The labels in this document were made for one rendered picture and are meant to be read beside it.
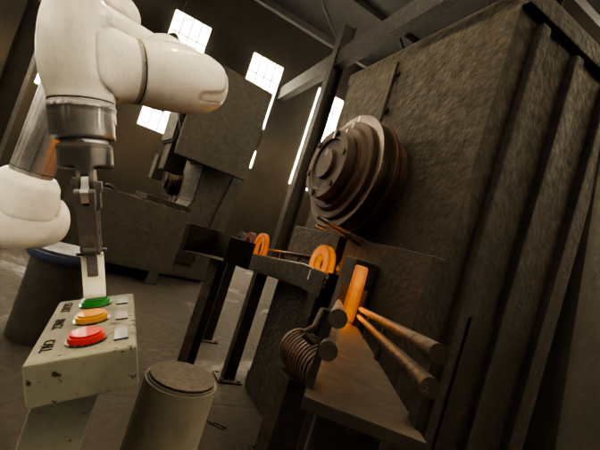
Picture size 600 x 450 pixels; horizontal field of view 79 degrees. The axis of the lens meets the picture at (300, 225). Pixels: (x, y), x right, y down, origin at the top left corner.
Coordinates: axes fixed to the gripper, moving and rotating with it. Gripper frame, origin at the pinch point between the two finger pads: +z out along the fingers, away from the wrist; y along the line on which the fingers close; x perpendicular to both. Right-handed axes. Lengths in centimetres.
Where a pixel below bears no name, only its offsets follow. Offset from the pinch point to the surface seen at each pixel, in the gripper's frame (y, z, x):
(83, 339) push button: -16.8, 4.0, 0.1
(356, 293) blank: 5, 11, -53
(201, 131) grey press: 317, -70, -76
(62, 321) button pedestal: -6.8, 4.7, 3.5
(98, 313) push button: -8.6, 3.7, -1.0
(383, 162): 37, -22, -85
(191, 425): -9.0, 23.4, -12.6
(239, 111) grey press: 321, -94, -118
